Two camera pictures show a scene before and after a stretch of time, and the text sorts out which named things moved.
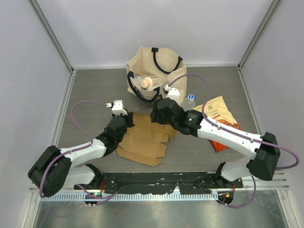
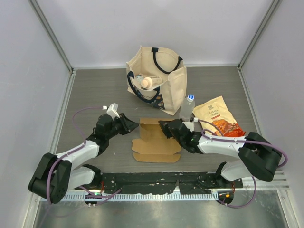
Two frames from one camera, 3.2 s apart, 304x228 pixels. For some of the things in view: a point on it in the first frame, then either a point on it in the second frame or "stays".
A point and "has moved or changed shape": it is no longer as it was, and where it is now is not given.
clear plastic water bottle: [189, 104] stays
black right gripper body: [157, 117] to [181, 141]
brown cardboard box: [142, 141] has moved or changed shape
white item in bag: [139, 77] stays
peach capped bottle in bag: [149, 82] stays
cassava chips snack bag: [217, 109] stays
